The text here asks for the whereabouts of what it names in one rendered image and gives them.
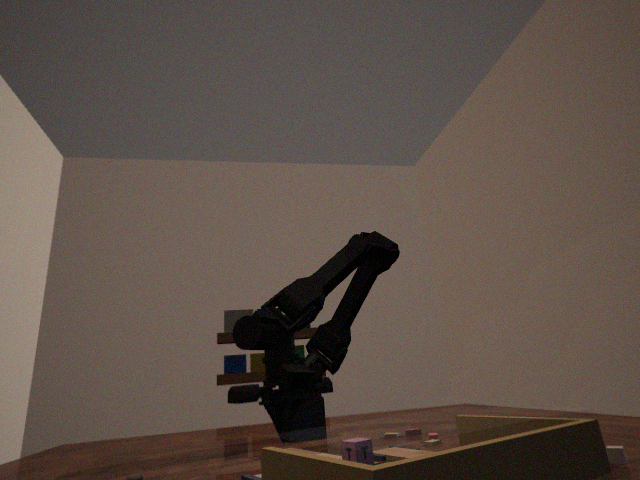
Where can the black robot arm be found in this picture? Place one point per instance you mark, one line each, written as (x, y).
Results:
(303, 299)

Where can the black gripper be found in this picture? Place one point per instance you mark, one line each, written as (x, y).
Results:
(281, 411)

